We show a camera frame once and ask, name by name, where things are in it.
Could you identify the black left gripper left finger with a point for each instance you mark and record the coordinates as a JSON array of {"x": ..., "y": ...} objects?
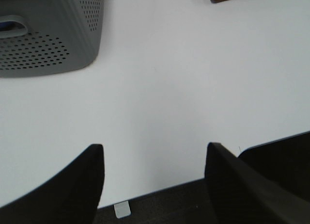
[{"x": 70, "y": 197}]

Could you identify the grey perforated laundry basket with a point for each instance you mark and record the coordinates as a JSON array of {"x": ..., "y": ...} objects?
[{"x": 53, "y": 36}]

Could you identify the blue cloth in basket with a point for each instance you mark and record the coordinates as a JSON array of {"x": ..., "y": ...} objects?
[{"x": 8, "y": 26}]

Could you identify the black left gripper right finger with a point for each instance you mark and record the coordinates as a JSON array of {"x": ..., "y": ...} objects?
[{"x": 240, "y": 195}]

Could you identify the grey table bracket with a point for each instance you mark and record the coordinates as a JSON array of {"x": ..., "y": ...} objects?
[{"x": 122, "y": 209}]

